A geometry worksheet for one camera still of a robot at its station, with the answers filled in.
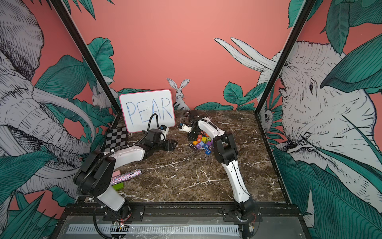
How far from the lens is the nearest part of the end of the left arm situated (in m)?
0.71

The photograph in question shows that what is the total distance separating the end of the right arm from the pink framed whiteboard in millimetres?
217

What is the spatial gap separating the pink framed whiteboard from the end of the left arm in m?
0.28

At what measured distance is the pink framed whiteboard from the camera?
39.4 inches

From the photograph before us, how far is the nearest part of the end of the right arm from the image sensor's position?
0.80m
